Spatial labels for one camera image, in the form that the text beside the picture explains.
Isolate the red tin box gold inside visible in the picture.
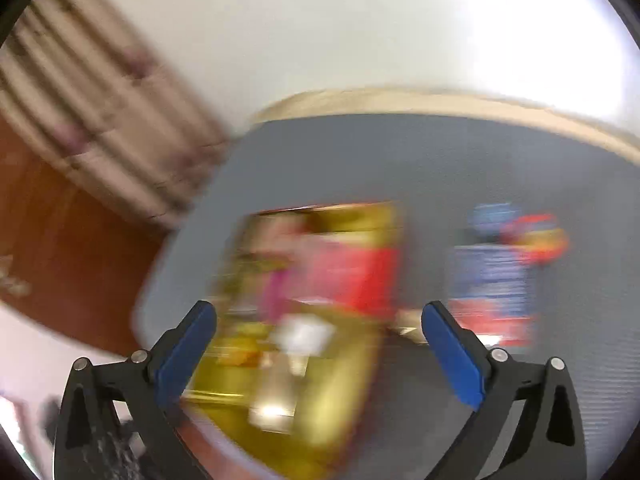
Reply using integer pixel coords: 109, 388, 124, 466
180, 202, 406, 480

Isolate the grey mesh table mat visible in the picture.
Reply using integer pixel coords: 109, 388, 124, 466
132, 112, 640, 480

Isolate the white chevron patterned block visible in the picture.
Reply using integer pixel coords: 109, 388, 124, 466
272, 315, 336, 361

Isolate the clear playing card box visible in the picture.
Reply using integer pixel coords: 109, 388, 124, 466
447, 242, 538, 348

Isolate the red block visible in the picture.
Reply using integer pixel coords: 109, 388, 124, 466
355, 249, 401, 317

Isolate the beige leaf print curtain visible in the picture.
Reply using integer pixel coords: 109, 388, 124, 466
0, 0, 236, 231

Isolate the translucent pink box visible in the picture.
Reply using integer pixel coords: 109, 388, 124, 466
295, 245, 361, 307

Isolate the magenta pink block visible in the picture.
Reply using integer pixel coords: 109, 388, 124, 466
260, 260, 296, 326

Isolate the beige tablecloth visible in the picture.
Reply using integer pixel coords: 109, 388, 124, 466
247, 87, 640, 161

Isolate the brown wooden door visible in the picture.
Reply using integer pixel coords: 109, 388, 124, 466
0, 115, 186, 356

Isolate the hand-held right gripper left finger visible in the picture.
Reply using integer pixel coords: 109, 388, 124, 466
52, 300, 218, 480

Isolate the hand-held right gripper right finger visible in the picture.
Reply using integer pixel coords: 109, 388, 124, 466
421, 301, 588, 480

